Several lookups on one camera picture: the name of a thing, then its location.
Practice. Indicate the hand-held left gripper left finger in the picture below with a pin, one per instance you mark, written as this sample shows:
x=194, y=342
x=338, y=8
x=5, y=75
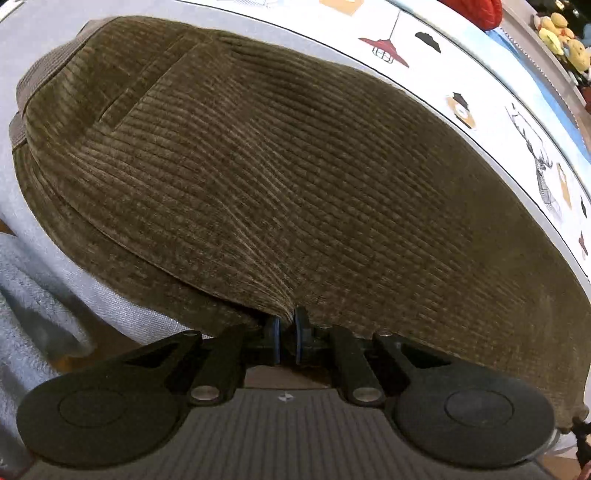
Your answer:
x=276, y=341

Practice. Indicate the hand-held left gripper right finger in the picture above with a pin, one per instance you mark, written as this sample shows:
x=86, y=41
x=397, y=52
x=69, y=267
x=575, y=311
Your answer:
x=299, y=339

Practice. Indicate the blue fan-patterned blanket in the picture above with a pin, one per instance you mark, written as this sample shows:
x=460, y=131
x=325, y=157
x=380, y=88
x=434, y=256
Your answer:
x=549, y=97

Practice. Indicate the grey window sill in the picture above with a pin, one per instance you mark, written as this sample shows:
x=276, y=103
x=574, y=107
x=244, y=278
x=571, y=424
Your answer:
x=531, y=50

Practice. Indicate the red folded blanket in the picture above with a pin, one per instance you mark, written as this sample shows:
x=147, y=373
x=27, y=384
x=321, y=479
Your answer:
x=475, y=11

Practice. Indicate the yellow plush toy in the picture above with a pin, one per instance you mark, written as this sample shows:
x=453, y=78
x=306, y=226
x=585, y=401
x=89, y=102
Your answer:
x=551, y=32
x=579, y=55

